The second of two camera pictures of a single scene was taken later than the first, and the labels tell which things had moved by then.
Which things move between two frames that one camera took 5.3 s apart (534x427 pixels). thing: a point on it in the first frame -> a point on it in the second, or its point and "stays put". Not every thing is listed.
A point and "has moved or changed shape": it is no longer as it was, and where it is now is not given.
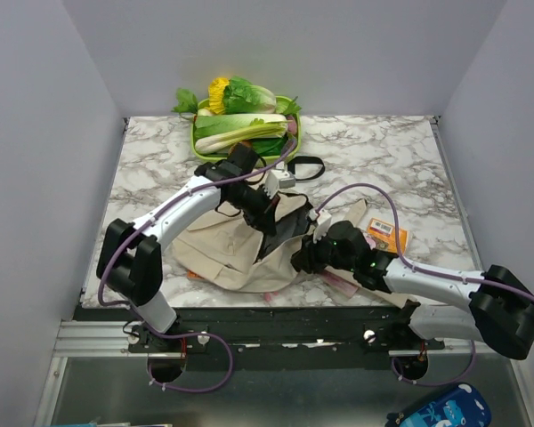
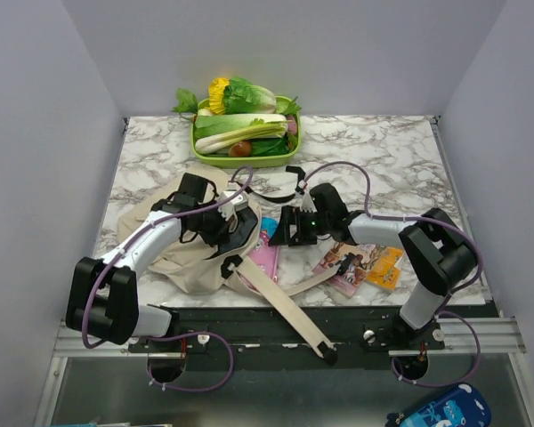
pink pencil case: [268, 296] -> [266, 259]
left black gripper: [264, 218] -> [222, 233]
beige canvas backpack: [217, 249] has moved or changed shape
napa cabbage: [217, 132] stays put
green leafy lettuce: [241, 96] stays put
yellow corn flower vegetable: [216, 95] stays put
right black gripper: [305, 259] -> [291, 215]
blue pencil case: [462, 406] stays put
